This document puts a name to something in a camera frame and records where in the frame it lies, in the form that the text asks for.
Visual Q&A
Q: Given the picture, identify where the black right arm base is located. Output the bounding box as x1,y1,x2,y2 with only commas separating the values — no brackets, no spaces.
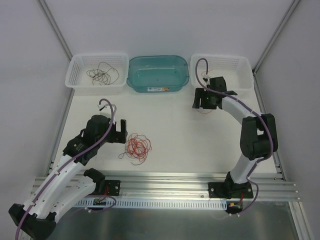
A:
208,182,254,200

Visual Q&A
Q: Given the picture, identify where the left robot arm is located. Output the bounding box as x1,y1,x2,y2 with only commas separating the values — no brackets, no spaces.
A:
8,114,128,240

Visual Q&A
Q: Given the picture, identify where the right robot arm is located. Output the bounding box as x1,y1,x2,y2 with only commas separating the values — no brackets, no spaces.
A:
192,76,278,199

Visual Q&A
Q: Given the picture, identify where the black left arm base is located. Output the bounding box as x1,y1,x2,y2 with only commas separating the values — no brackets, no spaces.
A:
92,180,121,196

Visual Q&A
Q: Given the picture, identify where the right white mesh basket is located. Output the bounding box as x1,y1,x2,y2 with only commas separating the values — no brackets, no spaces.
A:
189,53,254,99

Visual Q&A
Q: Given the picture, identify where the white mesh basket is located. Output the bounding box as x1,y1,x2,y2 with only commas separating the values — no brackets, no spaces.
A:
189,53,254,99
64,52,129,96

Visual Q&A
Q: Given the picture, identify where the teal plastic tub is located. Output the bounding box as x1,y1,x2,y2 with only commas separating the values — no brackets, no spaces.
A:
126,55,190,93

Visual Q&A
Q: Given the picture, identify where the left white mesh basket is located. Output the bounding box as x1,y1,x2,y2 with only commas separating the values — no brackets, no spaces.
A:
64,52,129,96

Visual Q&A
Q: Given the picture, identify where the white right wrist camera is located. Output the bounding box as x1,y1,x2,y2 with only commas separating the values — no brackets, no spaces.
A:
202,73,210,88

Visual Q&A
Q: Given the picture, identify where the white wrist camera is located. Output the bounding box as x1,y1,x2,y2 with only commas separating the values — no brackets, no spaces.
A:
202,73,210,88
98,103,117,119

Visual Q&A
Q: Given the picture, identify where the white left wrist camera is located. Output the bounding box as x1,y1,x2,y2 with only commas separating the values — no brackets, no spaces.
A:
98,103,117,119

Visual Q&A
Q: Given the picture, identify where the white slotted cable duct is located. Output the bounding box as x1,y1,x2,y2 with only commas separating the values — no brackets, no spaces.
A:
75,197,227,211

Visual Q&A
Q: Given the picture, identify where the aluminium frame rail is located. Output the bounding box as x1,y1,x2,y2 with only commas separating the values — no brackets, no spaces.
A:
33,171,300,202

